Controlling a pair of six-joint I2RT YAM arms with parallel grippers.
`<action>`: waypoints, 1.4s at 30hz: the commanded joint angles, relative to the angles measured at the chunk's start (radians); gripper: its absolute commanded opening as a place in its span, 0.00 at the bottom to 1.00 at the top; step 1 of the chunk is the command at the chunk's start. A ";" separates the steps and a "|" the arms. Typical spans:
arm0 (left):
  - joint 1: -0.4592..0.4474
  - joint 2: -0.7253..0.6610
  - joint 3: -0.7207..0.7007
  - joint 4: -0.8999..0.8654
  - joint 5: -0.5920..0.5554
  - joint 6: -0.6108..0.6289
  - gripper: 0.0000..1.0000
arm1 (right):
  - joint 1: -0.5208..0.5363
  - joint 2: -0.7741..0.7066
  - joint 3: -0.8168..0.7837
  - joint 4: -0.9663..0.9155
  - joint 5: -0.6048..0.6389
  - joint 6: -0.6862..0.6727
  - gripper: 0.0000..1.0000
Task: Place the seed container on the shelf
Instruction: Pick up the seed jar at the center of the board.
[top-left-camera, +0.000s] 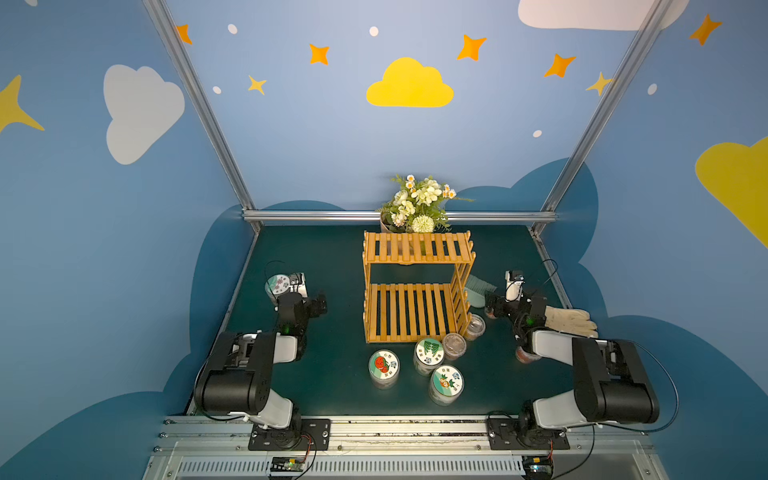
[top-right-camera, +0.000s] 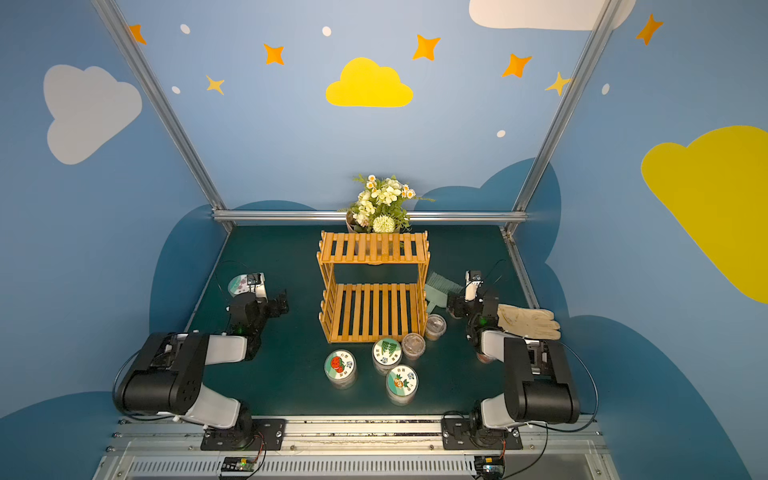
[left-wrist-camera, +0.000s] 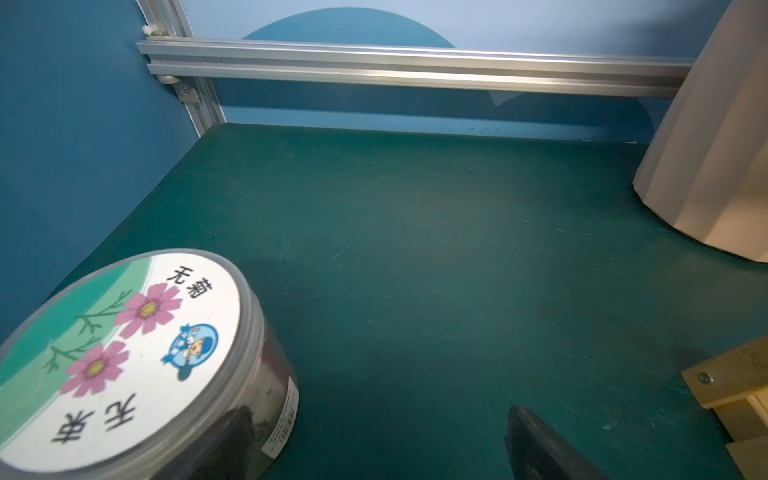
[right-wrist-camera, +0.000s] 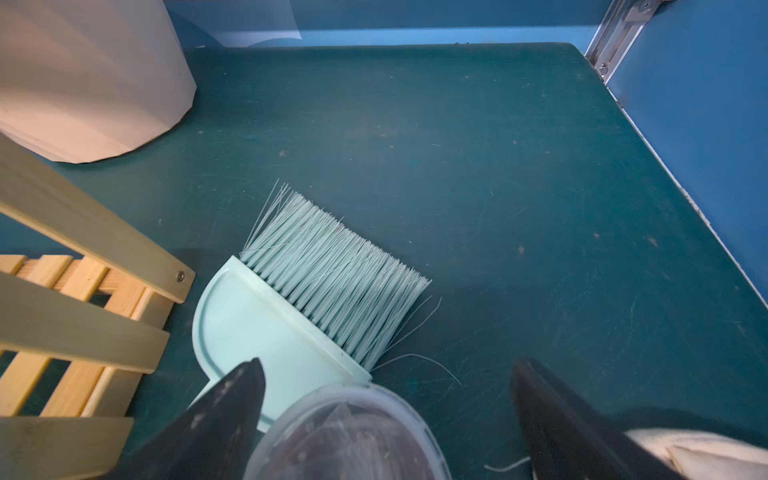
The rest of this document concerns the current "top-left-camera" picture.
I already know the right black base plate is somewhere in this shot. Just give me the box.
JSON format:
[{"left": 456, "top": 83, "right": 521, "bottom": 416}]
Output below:
[{"left": 486, "top": 416, "right": 570, "bottom": 451}]

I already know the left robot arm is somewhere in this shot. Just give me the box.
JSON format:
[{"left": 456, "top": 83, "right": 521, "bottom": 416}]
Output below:
[{"left": 193, "top": 292, "right": 328, "bottom": 450}]

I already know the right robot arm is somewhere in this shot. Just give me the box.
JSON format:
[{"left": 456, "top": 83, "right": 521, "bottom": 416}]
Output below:
[{"left": 485, "top": 293, "right": 660, "bottom": 448}]

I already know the jar with green tree lid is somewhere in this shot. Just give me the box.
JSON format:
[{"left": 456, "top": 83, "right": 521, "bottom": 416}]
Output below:
[{"left": 413, "top": 338, "right": 445, "bottom": 376}]

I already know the jar with strawberry lid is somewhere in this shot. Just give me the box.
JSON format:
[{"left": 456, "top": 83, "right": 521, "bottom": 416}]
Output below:
[{"left": 368, "top": 349, "right": 400, "bottom": 389}]

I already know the clear seed cup near shelf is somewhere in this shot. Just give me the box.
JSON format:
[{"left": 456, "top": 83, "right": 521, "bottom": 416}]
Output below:
[{"left": 442, "top": 333, "right": 467, "bottom": 362}]

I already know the clear seed cup orange base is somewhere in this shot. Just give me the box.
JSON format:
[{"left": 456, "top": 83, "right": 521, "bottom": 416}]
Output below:
[{"left": 463, "top": 314, "right": 486, "bottom": 341}]

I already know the jar with floral lid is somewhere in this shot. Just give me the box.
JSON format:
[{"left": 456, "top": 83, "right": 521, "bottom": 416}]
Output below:
[{"left": 265, "top": 274, "right": 292, "bottom": 305}]

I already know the clear seed cup red base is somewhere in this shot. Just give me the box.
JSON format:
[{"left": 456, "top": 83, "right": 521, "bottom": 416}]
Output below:
[{"left": 515, "top": 346, "right": 541, "bottom": 364}]

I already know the right small circuit board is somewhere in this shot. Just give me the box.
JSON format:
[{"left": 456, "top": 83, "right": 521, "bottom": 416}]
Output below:
[{"left": 522, "top": 456, "right": 554, "bottom": 480}]

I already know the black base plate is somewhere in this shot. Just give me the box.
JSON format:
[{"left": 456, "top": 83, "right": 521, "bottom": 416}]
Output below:
[
  {"left": 486, "top": 416, "right": 570, "bottom": 451},
  {"left": 248, "top": 418, "right": 332, "bottom": 451}
]

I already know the aluminium mounting rail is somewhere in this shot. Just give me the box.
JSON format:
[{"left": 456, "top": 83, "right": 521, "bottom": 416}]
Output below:
[{"left": 144, "top": 414, "right": 667, "bottom": 479}]

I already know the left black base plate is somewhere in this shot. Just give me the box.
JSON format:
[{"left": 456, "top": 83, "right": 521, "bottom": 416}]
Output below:
[{"left": 248, "top": 418, "right": 332, "bottom": 451}]

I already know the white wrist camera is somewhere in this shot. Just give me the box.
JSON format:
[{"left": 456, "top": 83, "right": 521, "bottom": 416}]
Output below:
[
  {"left": 505, "top": 270, "right": 525, "bottom": 302},
  {"left": 287, "top": 272, "right": 308, "bottom": 298}
]

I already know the wooden slatted shelf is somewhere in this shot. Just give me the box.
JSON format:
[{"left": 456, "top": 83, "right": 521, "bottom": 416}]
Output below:
[{"left": 362, "top": 231, "right": 477, "bottom": 344}]

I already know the small circuit board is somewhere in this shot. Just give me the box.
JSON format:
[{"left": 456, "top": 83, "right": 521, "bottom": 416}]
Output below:
[
  {"left": 270, "top": 457, "right": 305, "bottom": 474},
  {"left": 522, "top": 456, "right": 554, "bottom": 480}
]

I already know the left small circuit board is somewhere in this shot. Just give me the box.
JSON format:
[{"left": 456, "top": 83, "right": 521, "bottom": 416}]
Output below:
[{"left": 270, "top": 457, "right": 305, "bottom": 474}]

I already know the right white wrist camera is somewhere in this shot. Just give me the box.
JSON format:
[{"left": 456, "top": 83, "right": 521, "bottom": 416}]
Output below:
[{"left": 505, "top": 270, "right": 525, "bottom": 302}]

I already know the jar with pineapple lid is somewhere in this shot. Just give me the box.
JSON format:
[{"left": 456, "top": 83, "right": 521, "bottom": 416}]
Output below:
[{"left": 429, "top": 365, "right": 464, "bottom": 406}]

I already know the potted white flower bouquet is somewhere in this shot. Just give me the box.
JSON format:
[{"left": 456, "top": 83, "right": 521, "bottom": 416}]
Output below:
[{"left": 378, "top": 175, "right": 463, "bottom": 233}]

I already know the beige work glove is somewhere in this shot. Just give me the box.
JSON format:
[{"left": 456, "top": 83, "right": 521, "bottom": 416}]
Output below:
[{"left": 545, "top": 306, "right": 598, "bottom": 338}]

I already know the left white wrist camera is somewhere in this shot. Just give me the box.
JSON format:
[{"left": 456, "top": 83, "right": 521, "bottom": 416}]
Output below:
[{"left": 287, "top": 272, "right": 308, "bottom": 298}]

